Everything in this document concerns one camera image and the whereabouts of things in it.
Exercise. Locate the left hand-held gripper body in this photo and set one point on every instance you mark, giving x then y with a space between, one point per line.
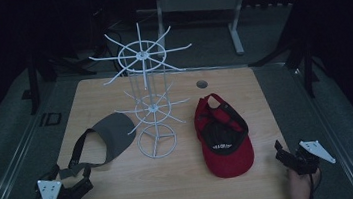
50 192

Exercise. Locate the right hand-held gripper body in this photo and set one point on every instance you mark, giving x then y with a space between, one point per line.
306 163

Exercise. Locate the grey black baseball cap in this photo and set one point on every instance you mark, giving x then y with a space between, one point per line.
118 133

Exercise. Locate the red baseball cap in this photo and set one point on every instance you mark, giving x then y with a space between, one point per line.
229 167

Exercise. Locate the person's right hand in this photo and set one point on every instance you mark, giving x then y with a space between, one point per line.
300 187

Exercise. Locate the black metal stand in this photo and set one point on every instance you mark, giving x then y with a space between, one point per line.
33 89
308 64

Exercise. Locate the round grey table grommet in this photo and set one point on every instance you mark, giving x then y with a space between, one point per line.
201 84

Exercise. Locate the aluminium frame rail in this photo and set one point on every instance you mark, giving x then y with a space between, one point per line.
26 146
329 129

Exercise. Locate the black rectangular bracket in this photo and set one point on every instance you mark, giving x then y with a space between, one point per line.
42 119

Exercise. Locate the white metal desk frame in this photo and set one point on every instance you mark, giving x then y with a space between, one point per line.
200 2

